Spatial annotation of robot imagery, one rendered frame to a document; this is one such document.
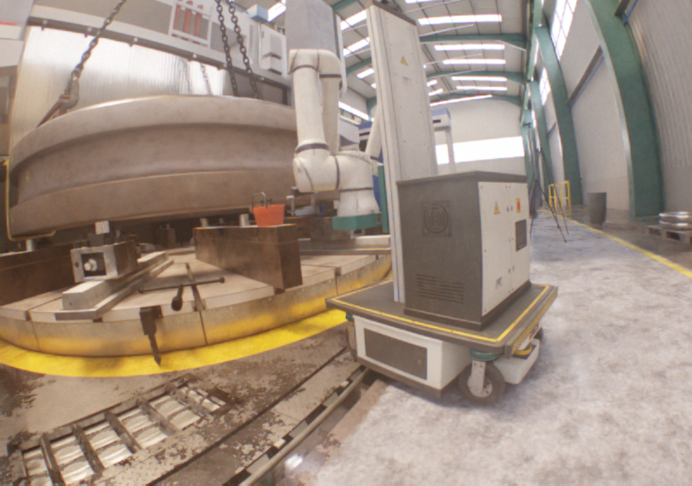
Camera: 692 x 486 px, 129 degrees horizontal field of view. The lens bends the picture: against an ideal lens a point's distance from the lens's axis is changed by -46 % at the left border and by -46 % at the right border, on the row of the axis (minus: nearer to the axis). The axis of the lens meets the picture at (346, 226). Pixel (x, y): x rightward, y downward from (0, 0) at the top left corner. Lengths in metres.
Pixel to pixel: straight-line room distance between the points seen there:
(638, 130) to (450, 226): 8.74
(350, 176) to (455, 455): 1.12
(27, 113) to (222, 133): 3.49
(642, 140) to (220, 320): 9.57
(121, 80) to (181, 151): 3.41
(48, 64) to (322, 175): 4.97
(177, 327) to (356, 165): 1.39
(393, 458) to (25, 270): 2.87
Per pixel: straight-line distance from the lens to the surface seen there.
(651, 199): 9.49
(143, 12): 9.17
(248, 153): 2.72
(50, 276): 3.16
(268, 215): 1.90
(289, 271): 1.84
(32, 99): 5.34
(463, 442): 1.08
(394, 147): 1.33
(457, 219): 1.01
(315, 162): 1.28
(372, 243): 2.83
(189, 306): 1.90
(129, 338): 2.05
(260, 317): 2.05
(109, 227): 2.35
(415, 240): 1.12
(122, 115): 2.59
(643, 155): 9.46
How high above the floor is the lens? 0.76
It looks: 4 degrees down
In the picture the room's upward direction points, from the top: 5 degrees counter-clockwise
